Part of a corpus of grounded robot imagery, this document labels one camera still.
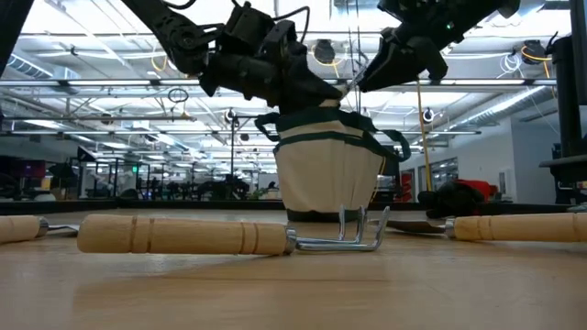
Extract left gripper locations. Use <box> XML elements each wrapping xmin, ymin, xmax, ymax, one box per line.
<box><xmin>199</xmin><ymin>2</ymin><xmax>343</xmax><ymax>115</ymax></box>

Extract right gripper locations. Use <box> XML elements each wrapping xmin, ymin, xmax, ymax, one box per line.
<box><xmin>357</xmin><ymin>27</ymin><xmax>449</xmax><ymax>93</ymax></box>

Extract wooden handle hand rake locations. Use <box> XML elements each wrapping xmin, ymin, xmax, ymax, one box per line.
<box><xmin>76</xmin><ymin>204</ymin><xmax>391</xmax><ymax>257</ymax></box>

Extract wooden handle garden trowel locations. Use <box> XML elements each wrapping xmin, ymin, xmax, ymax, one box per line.
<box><xmin>386</xmin><ymin>213</ymin><xmax>587</xmax><ymax>244</ymax></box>

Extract wooden handle narrow transplanter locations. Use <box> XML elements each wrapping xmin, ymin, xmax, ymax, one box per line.
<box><xmin>0</xmin><ymin>214</ymin><xmax>80</xmax><ymax>244</ymax></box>

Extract black hanging cable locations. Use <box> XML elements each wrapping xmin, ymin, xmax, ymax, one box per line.
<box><xmin>346</xmin><ymin>0</ymin><xmax>363</xmax><ymax>82</ymax></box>

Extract yellow hanging cord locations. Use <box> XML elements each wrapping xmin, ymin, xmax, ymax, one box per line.
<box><xmin>415</xmin><ymin>80</ymin><xmax>433</xmax><ymax>193</ymax></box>

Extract black cable ring loop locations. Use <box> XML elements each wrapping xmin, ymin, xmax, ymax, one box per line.
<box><xmin>167</xmin><ymin>88</ymin><xmax>190</xmax><ymax>105</ymax></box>

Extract black background workstation frame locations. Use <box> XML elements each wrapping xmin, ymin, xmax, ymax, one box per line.
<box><xmin>76</xmin><ymin>146</ymin><xmax>152</xmax><ymax>201</ymax></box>

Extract black aluminium table frame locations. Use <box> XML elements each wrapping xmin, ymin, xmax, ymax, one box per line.
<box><xmin>0</xmin><ymin>197</ymin><xmax>587</xmax><ymax>216</ymax></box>

